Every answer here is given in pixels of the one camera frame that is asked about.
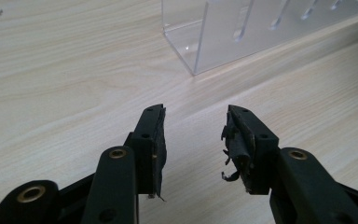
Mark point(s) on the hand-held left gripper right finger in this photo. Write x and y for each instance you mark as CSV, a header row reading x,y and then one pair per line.
x,y
254,149

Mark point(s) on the clear acrylic slotted rack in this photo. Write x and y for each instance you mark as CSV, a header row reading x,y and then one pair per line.
x,y
230,37

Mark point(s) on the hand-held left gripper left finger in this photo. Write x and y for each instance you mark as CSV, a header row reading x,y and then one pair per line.
x,y
147,146

